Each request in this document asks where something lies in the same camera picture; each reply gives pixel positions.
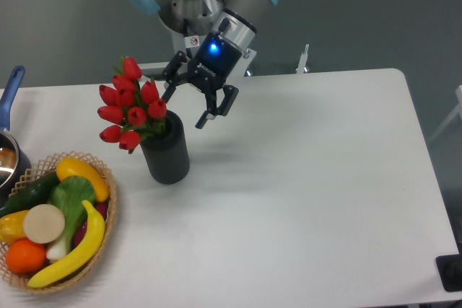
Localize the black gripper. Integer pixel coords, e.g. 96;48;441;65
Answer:
162;33;242;129

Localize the red tulip bouquet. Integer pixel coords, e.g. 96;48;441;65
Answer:
97;57;167;153

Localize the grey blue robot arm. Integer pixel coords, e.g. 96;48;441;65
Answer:
129;0;279;128

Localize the dark grey ribbed vase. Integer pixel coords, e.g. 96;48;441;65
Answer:
141;110;190;185

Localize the dark red vegetable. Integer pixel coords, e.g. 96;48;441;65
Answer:
73;202;108;248

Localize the green bok choy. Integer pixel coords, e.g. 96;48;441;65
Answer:
46;175;95;263

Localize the yellow banana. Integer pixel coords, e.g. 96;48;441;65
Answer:
27;200;105;289

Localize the woven wicker basket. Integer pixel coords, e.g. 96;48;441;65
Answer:
1;151;117;294

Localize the dark green cucumber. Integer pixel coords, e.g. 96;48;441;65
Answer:
1;172;60;217

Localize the beige round disc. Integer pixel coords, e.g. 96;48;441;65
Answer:
22;204;65;244

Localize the yellow bell pepper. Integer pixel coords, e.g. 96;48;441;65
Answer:
1;210;29;244

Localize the orange fruit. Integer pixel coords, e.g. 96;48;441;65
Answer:
5;239;46;274

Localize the black device at edge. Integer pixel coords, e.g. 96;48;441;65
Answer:
435;254;461;292

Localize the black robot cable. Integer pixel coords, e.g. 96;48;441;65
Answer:
183;18;194;60

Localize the blue handled saucepan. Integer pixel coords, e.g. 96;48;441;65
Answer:
1;66;31;206

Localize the white frame at right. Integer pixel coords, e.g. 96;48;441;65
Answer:
429;85;461;144

